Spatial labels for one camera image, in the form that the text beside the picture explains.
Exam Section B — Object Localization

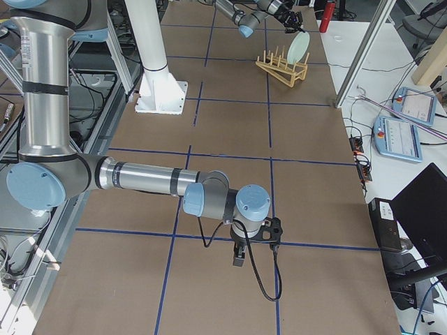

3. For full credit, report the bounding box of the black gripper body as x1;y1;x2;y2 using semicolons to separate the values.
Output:
277;10;302;28
230;231;247;254

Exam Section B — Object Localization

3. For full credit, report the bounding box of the mint green plate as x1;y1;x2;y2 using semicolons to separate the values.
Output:
287;32;310;64

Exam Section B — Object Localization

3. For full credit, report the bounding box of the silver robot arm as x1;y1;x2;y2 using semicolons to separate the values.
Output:
210;0;305;38
6;1;275;266

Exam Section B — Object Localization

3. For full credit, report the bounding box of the wooden plate rack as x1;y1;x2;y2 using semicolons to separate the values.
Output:
255;47;309;87

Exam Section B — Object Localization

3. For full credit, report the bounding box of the red cylinder bottle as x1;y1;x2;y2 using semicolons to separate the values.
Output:
319;0;336;34

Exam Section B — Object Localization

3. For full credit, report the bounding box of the office chair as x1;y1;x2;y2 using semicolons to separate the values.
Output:
401;1;446;49

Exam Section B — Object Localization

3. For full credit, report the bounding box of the orange black usb hub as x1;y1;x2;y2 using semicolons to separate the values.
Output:
349;136;364;154

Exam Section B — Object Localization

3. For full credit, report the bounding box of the wooden beam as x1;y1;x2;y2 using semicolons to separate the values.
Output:
411;28;447;86

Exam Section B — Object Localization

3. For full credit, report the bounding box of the near teach pendant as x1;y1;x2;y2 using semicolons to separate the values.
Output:
373;116;423;163

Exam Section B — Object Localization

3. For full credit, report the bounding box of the teach pendant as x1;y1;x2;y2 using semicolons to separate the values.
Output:
373;116;423;163
393;87;436;126

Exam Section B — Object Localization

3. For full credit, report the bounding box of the far teach pendant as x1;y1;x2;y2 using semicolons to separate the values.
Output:
393;87;436;126

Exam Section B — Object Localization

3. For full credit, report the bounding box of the black computer box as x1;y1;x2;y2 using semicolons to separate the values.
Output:
368;198;403;253

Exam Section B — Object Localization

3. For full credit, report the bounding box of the black monitor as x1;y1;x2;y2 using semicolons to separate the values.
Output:
390;163;446;265

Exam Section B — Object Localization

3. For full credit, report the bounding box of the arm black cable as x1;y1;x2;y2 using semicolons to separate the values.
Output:
197;216;283;302

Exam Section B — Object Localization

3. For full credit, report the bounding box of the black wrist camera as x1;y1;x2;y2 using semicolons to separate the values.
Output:
257;217;283;244

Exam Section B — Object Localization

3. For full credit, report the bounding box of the aluminium frame post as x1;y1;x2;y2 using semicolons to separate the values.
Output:
335;0;396;108

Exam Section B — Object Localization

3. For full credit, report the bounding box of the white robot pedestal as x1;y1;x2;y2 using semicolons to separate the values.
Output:
125;0;188;114

